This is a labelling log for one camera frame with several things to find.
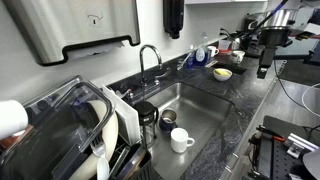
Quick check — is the black glass french press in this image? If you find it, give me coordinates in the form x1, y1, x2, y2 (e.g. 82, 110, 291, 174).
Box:
133, 100, 160, 149

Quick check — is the white mug dark interior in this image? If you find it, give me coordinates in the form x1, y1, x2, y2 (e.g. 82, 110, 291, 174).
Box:
206, 45, 220, 59

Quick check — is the chrome faucet lever handle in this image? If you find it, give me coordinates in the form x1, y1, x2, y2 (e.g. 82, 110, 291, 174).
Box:
154, 68, 173, 86
121, 88, 136, 103

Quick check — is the yellow sponge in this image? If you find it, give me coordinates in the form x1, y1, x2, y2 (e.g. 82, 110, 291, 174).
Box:
214, 69, 231, 77

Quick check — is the stainless paper towel dispenser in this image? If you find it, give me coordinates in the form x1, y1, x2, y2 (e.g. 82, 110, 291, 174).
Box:
1, 0, 142, 67

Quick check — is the clear plastic storage container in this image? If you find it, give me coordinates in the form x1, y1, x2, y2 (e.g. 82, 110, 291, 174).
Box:
0, 75, 116, 180

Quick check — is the grey round disc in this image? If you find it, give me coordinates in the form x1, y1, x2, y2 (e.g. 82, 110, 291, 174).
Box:
302, 147, 320, 180

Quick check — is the white cylindrical cup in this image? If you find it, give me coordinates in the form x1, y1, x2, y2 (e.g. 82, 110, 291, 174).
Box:
0, 99, 29, 140

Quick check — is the black wall soap dispenser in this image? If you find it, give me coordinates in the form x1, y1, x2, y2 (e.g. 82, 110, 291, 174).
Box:
162, 0, 185, 40

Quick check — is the black coffee machine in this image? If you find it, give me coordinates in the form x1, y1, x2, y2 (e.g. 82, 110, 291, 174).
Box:
242, 12, 266, 58

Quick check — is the plain white mug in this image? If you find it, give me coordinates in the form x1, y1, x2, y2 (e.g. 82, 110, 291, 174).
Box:
170, 127, 196, 154

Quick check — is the clear plastic measuring cup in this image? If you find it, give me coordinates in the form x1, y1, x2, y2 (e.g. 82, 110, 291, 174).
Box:
218, 39, 232, 52

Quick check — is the white bowl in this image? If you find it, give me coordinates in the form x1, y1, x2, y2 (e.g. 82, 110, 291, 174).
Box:
212, 67, 233, 82

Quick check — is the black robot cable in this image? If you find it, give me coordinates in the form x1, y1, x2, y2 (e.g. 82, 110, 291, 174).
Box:
233, 0, 290, 39

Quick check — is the white plastic spoon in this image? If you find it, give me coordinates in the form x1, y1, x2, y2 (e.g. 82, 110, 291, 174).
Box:
96, 156, 111, 180

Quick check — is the aluminium extrusion bracket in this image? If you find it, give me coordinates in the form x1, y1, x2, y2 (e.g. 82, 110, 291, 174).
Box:
286, 132, 320, 160

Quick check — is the large cream plate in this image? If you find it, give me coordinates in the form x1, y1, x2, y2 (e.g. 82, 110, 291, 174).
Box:
68, 99, 120, 180

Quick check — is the stainless steel sink basin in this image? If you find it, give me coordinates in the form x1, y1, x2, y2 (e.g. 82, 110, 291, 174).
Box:
141, 81, 235, 180

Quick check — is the thin black cable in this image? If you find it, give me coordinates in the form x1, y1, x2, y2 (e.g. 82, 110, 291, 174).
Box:
274, 59, 320, 113

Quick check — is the white dish brush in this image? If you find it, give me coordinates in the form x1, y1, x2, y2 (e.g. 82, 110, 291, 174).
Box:
176, 51, 193, 71

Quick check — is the white cable loop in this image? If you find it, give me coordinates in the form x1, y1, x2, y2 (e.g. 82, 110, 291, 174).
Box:
301, 82, 320, 118

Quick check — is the black counter mat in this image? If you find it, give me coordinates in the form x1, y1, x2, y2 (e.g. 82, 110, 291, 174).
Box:
210, 61, 248, 76

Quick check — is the white patterned mug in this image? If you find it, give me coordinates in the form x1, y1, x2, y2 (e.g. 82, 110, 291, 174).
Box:
230, 50, 246, 64

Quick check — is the blue mug steel interior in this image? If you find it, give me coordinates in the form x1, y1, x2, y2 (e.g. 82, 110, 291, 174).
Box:
158, 108, 179, 132

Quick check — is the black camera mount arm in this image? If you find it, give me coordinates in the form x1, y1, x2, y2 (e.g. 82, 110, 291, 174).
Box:
273, 39, 320, 67

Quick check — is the clear dish soap bottle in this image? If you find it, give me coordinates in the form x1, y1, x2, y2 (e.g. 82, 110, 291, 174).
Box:
194, 32, 209, 67

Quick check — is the black dish rack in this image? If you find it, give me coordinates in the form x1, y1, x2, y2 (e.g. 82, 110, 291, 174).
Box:
109, 133, 154, 180

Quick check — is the black perforated breadboard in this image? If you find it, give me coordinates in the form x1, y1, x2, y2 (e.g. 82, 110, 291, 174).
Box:
248, 114, 320, 180

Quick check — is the silver fork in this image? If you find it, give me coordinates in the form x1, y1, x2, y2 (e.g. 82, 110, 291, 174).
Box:
89, 131, 107, 159

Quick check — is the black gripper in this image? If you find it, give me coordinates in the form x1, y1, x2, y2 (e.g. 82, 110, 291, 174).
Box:
256, 46, 278, 80

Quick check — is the red handled tool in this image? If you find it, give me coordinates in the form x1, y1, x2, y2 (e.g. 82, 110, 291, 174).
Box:
255, 125, 287, 143

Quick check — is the chrome sink faucet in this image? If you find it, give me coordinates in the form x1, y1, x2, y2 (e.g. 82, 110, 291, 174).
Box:
138, 44, 164, 98

